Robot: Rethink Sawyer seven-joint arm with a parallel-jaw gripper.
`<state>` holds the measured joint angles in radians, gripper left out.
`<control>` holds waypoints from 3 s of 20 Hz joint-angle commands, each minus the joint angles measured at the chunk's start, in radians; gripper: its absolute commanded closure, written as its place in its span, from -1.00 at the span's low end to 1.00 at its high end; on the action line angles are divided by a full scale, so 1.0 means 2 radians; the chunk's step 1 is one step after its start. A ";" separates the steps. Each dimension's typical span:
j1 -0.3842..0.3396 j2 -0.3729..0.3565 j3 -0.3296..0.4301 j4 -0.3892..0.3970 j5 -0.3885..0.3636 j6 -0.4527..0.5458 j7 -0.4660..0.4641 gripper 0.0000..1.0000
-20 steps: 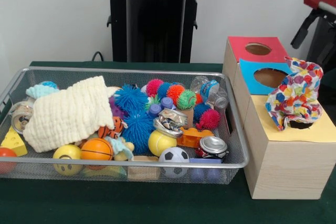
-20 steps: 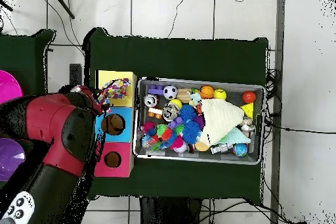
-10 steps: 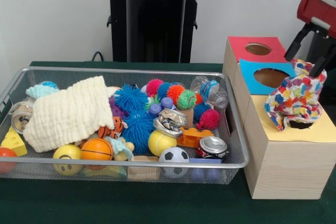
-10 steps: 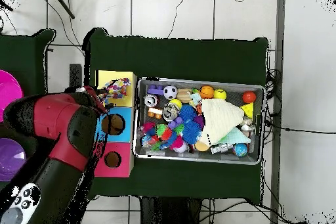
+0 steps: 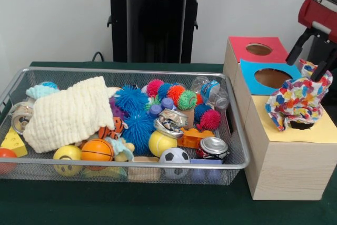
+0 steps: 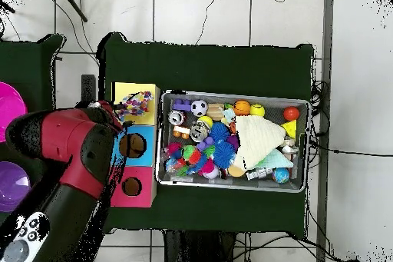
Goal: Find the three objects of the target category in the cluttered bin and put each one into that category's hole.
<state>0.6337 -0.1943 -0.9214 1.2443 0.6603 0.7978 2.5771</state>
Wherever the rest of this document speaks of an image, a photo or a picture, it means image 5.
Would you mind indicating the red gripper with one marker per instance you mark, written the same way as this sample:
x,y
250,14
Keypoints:
x,y
318,17

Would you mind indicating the red ball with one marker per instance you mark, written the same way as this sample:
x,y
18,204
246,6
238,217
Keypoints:
x,y
5,159

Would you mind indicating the silver drink can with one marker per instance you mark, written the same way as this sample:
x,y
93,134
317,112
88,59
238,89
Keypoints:
x,y
18,117

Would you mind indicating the yellow tennis ball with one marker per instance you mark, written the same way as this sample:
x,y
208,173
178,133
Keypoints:
x,y
161,143

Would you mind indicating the clear mesh bin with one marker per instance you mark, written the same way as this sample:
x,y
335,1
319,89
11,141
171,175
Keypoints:
x,y
237,151

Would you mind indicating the striped tiger plush toy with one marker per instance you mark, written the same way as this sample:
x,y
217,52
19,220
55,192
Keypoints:
x,y
111,129

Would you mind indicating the blue spiky rubber ball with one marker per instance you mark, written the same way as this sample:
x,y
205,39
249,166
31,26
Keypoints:
x,y
139,131
131,98

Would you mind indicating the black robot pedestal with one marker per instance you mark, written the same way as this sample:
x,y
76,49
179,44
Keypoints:
x,y
152,30

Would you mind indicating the mint green cloth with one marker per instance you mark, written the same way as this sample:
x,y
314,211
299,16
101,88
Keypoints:
x,y
39,92

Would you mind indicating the wooden box with three holes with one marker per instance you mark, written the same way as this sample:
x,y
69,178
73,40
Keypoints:
x,y
274,172

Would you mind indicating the cream knitted cloth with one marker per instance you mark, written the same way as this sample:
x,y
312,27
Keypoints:
x,y
68,114

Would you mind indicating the orange toy basketball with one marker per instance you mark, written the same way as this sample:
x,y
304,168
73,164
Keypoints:
x,y
97,150

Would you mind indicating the yellow smiley ball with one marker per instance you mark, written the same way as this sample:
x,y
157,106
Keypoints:
x,y
67,156

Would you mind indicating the crushed red drink can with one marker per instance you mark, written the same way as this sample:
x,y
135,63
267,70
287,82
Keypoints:
x,y
215,146

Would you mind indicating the black monitor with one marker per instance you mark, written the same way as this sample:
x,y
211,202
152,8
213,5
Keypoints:
x,y
316,51

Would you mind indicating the black and white soccer ball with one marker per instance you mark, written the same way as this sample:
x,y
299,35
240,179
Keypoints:
x,y
175,156

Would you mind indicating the yellow cheese wedge toy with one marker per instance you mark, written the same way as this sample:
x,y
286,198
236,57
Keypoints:
x,y
13,145

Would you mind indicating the long polka dot cloth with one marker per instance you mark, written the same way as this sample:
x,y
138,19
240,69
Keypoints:
x,y
297,101

